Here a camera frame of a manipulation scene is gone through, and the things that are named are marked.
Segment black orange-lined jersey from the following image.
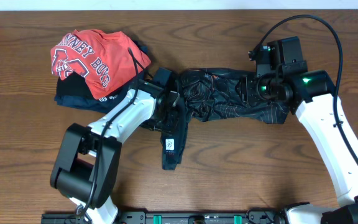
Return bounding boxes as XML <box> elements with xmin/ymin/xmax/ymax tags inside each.
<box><xmin>143</xmin><ymin>68</ymin><xmax>290</xmax><ymax>170</ymax></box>

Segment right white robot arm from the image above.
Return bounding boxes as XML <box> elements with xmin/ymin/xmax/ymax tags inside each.
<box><xmin>237</xmin><ymin>70</ymin><xmax>358</xmax><ymax>223</ymax></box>

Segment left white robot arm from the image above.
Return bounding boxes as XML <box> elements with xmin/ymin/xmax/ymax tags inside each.
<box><xmin>42</xmin><ymin>79</ymin><xmax>186</xmax><ymax>223</ymax></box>

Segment navy folded shirt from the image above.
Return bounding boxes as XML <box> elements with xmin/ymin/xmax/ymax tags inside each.
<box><xmin>54</xmin><ymin>40</ymin><xmax>147</xmax><ymax>114</ymax></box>

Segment orange printed t-shirt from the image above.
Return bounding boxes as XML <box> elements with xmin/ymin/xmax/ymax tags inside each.
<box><xmin>50</xmin><ymin>29</ymin><xmax>151</xmax><ymax>100</ymax></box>

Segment black folded shirt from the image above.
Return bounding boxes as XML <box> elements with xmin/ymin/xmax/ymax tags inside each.
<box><xmin>56</xmin><ymin>73</ymin><xmax>93</xmax><ymax>99</ymax></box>

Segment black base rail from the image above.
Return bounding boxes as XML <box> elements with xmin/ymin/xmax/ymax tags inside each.
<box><xmin>40</xmin><ymin>210</ymin><xmax>287</xmax><ymax>224</ymax></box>

